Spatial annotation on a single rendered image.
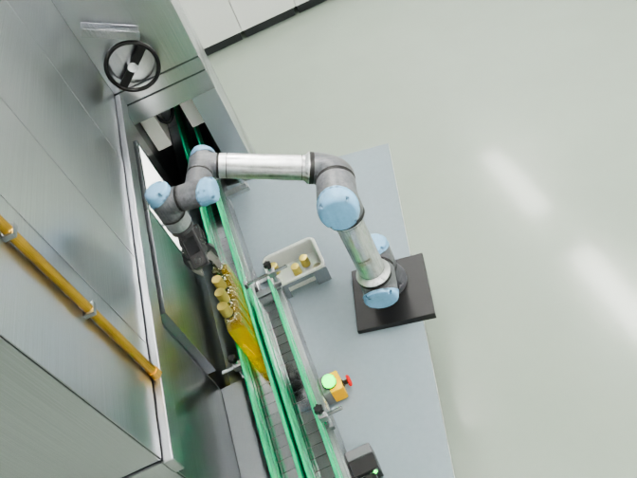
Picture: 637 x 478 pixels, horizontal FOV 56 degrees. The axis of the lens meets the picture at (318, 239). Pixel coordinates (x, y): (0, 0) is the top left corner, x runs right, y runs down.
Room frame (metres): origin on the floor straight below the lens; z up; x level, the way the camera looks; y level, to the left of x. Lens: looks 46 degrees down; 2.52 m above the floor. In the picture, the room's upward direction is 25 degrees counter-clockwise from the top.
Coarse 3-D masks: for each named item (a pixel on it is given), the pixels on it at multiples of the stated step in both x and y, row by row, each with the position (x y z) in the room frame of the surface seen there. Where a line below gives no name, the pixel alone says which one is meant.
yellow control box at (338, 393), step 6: (336, 372) 1.07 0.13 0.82; (318, 378) 1.07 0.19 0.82; (336, 378) 1.04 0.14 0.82; (336, 384) 1.03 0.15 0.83; (342, 384) 1.03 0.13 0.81; (324, 390) 1.02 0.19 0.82; (330, 390) 1.02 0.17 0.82; (336, 390) 1.01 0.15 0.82; (342, 390) 1.01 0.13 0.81; (324, 396) 1.01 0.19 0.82; (330, 396) 1.01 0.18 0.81; (336, 396) 1.01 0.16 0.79; (342, 396) 1.01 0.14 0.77; (330, 402) 1.01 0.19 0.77
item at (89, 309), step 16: (0, 224) 0.90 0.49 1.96; (16, 240) 0.90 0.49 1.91; (32, 256) 0.90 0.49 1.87; (48, 272) 0.90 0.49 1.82; (64, 288) 0.90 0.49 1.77; (80, 304) 0.90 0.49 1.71; (96, 320) 0.90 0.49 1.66; (112, 336) 0.90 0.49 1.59; (128, 352) 0.90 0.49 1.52; (144, 368) 0.90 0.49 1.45
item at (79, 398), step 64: (0, 0) 1.78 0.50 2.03; (0, 64) 1.46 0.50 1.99; (64, 64) 1.94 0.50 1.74; (0, 128) 1.21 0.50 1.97; (64, 128) 1.55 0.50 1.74; (128, 128) 2.09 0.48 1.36; (0, 192) 1.02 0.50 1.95; (64, 192) 1.25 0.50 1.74; (128, 192) 1.66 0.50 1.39; (0, 256) 0.85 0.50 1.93; (64, 256) 1.02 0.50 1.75; (128, 256) 1.30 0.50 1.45; (0, 320) 0.72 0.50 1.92; (64, 320) 0.84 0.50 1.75; (128, 320) 1.03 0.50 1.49; (0, 384) 0.69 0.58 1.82; (64, 384) 0.69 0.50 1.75; (128, 384) 0.82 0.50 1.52; (192, 384) 1.04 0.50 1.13; (0, 448) 0.69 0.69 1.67; (64, 448) 0.69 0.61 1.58; (128, 448) 0.69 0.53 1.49; (192, 448) 0.80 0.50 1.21
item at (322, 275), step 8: (312, 272) 1.50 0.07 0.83; (320, 272) 1.50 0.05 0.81; (328, 272) 1.50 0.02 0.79; (264, 280) 1.63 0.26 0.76; (296, 280) 1.50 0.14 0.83; (304, 280) 1.50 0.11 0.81; (312, 280) 1.50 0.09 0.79; (320, 280) 1.50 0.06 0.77; (328, 280) 1.50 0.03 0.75; (288, 288) 1.50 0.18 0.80; (296, 288) 1.50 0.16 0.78; (304, 288) 1.50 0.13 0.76; (288, 296) 1.50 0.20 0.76
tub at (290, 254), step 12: (300, 240) 1.67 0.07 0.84; (312, 240) 1.64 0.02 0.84; (276, 252) 1.66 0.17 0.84; (288, 252) 1.66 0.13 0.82; (300, 252) 1.66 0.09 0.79; (312, 252) 1.65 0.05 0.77; (288, 264) 1.65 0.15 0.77; (300, 264) 1.62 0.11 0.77; (312, 264) 1.59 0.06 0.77; (288, 276) 1.59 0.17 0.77; (300, 276) 1.50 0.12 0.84
